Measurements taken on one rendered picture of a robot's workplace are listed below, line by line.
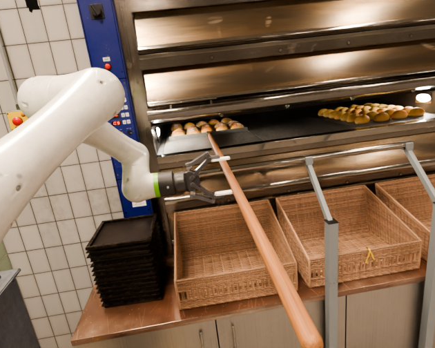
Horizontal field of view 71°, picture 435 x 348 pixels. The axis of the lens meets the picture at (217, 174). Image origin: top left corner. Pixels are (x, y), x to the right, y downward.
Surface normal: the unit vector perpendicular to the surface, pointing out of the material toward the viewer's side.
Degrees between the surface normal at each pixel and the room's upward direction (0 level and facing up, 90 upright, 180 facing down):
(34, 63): 90
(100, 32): 90
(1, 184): 66
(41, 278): 90
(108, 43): 90
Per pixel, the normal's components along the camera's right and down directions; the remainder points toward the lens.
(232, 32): 0.08, -0.07
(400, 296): 0.12, 0.28
